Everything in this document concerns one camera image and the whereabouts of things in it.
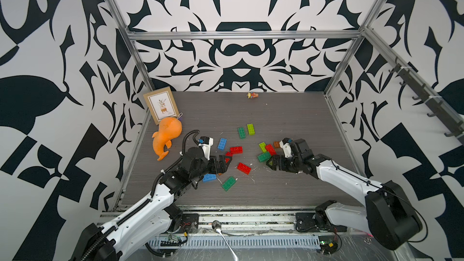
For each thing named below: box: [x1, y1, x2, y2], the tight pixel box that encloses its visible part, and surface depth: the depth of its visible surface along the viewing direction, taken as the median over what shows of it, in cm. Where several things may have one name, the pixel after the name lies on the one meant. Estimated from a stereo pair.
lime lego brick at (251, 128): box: [247, 123, 256, 136], surface depth 104 cm
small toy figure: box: [246, 91, 260, 100], surface depth 120 cm
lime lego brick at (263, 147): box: [258, 141, 268, 153], surface depth 97 cm
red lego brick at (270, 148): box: [265, 143, 277, 156], surface depth 94 cm
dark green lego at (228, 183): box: [221, 175, 237, 192], surface depth 85 cm
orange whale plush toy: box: [152, 117, 183, 161], surface depth 96 cm
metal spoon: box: [211, 219, 239, 261], surface depth 75 cm
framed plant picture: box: [143, 86, 180, 126], surface depth 104 cm
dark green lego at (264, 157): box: [257, 151, 272, 162], surface depth 91 cm
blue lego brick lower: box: [202, 173, 217, 183], surface depth 86 cm
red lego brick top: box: [229, 146, 244, 155], surface depth 96 cm
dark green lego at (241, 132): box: [237, 126, 246, 139], surface depth 102 cm
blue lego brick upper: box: [217, 137, 228, 151], surface depth 98 cm
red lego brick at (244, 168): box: [236, 162, 252, 176], surface depth 89 cm
